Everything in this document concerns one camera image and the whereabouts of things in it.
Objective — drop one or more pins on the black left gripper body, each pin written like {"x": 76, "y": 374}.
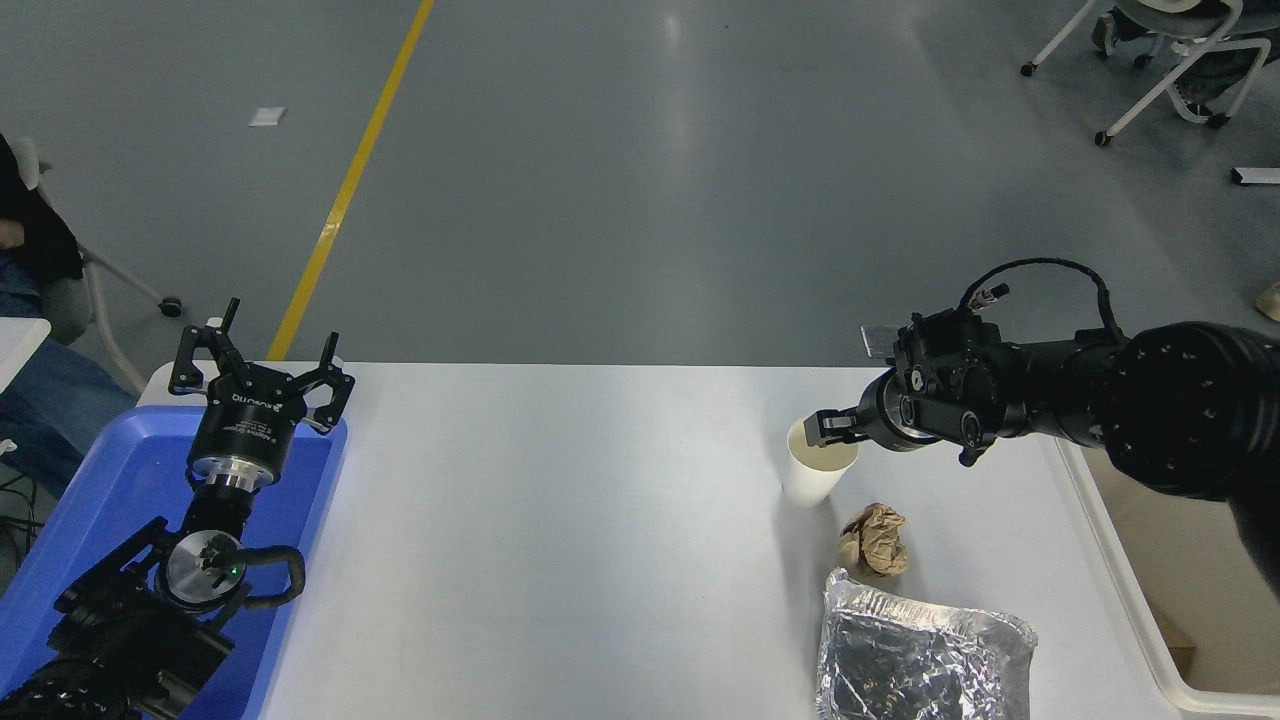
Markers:
{"x": 250, "y": 425}

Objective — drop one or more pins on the small white side table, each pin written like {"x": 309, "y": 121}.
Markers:
{"x": 18, "y": 345}

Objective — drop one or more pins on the small white floor object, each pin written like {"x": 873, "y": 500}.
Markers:
{"x": 1255, "y": 176}

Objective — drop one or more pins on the blue plastic tray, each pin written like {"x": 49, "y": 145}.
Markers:
{"x": 120, "y": 470}

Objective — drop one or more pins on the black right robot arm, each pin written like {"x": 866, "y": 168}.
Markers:
{"x": 1190, "y": 410}

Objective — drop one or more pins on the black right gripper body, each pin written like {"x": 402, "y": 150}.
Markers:
{"x": 905, "y": 420}

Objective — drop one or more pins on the large pale bin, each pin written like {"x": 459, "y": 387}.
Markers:
{"x": 1180, "y": 560}

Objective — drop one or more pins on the person's hand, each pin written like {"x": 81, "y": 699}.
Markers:
{"x": 10, "y": 236}

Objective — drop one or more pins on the small grey floor plate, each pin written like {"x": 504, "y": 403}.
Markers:
{"x": 876, "y": 342}

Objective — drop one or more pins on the white frame office chair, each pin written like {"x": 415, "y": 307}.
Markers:
{"x": 1170, "y": 12}

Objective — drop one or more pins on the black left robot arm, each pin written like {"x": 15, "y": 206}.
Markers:
{"x": 120, "y": 620}

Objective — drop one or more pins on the crumpled tan paper ball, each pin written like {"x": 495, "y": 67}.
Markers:
{"x": 875, "y": 540}

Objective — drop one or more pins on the silver foil tray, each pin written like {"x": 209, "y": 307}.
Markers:
{"x": 900, "y": 660}

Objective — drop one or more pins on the grey white office chair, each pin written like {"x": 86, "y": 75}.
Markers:
{"x": 65, "y": 305}

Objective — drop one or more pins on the white paper cup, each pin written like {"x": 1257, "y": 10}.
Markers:
{"x": 810, "y": 480}

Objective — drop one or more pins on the white paper scrap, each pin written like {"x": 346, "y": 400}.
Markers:
{"x": 268, "y": 116}

